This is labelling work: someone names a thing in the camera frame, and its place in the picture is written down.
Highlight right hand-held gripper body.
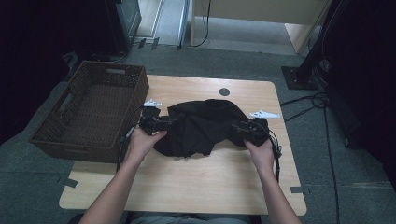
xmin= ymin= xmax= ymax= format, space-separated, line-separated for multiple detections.
xmin=244 ymin=109 xmax=281 ymax=147

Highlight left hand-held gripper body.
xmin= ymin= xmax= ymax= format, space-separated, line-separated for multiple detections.
xmin=137 ymin=98 xmax=171 ymax=136

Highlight black pants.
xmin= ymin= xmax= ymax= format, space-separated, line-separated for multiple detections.
xmin=152 ymin=98 xmax=271 ymax=159

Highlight brown wicker basket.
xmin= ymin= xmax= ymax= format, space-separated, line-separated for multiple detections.
xmin=28 ymin=60 xmax=150 ymax=164

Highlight person's left hand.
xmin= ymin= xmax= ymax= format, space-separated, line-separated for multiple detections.
xmin=127 ymin=125 xmax=168 ymax=164

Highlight person's right hand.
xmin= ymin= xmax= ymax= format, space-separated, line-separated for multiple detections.
xmin=243 ymin=137 xmax=276 ymax=175

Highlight person's grey trouser lap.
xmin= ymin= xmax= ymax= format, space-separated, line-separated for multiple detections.
xmin=130 ymin=211 xmax=254 ymax=224

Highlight black cabinet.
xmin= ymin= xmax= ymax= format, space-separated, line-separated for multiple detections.
xmin=105 ymin=0 xmax=143 ymax=56

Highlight black slanted stand pole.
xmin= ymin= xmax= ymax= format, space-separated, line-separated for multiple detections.
xmin=297 ymin=0 xmax=347 ymax=82

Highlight beige wooden furniture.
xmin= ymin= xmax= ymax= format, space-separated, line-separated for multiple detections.
xmin=190 ymin=0 xmax=332 ymax=56

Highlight dark curtain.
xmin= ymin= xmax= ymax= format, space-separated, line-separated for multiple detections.
xmin=321 ymin=0 xmax=396 ymax=190
xmin=0 ymin=0 xmax=110 ymax=146

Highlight black chair seat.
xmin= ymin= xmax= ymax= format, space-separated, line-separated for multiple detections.
xmin=67 ymin=213 xmax=86 ymax=224

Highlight right hand-held gripper cable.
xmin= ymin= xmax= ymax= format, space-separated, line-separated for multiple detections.
xmin=266 ymin=128 xmax=283 ymax=184

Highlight black floor cables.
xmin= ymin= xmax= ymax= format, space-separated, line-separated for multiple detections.
xmin=279 ymin=91 xmax=342 ymax=224

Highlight black stand base plate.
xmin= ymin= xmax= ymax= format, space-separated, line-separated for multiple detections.
xmin=281 ymin=65 xmax=319 ymax=91

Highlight grey metal rail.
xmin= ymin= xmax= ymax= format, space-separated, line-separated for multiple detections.
xmin=176 ymin=0 xmax=191 ymax=51

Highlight hanging black cable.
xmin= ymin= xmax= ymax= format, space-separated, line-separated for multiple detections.
xmin=191 ymin=0 xmax=213 ymax=49

